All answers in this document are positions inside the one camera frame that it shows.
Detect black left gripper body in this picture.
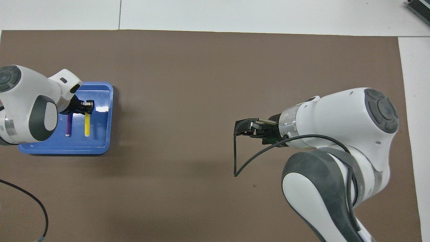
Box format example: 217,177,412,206
60,95,86,115

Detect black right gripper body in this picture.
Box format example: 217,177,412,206
257,114,289,145

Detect blue plastic tray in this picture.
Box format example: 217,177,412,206
17,82,114,155

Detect brown table mat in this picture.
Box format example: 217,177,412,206
0,30,423,242

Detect grey ribbed device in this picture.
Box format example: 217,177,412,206
406,0,430,27

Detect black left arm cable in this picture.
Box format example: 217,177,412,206
0,179,49,242

